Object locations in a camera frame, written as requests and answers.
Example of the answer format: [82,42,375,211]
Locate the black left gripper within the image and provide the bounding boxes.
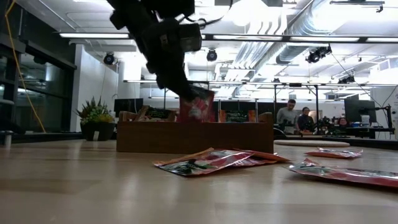
[138,17,196,101]

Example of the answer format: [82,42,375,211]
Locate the red tea packet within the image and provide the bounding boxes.
[178,85,216,123]

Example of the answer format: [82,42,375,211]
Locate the wooden compartment tea box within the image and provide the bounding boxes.
[116,111,275,154]

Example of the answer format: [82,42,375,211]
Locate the black monitor on arm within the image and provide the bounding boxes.
[343,94,377,124]

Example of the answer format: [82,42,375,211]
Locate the black monitor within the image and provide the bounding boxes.
[113,98,144,118]

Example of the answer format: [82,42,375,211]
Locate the black overhead light bar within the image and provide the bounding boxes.
[58,30,398,44]

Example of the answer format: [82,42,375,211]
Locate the red green snack packet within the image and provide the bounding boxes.
[153,147,254,177]

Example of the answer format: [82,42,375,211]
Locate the potted succulent plant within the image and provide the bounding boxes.
[75,96,117,142]

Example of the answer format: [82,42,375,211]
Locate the black partition screen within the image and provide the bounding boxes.
[214,99,278,124]

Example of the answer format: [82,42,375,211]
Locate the black ceiling spotlight cluster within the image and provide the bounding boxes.
[305,44,333,65]

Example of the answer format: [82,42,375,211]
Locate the white woven round placemat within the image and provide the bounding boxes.
[272,139,351,148]

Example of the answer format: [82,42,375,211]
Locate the black background desk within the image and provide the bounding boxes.
[341,126,396,140]

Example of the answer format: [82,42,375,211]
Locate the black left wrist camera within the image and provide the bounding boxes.
[178,22,203,53]

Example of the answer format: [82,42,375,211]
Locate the black ceiling camera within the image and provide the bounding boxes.
[206,48,218,63]
[103,51,116,66]

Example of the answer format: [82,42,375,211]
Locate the black aluminium rig frame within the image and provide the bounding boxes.
[0,129,398,151]

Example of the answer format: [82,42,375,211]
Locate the yellow hanging cable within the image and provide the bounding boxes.
[3,0,47,134]

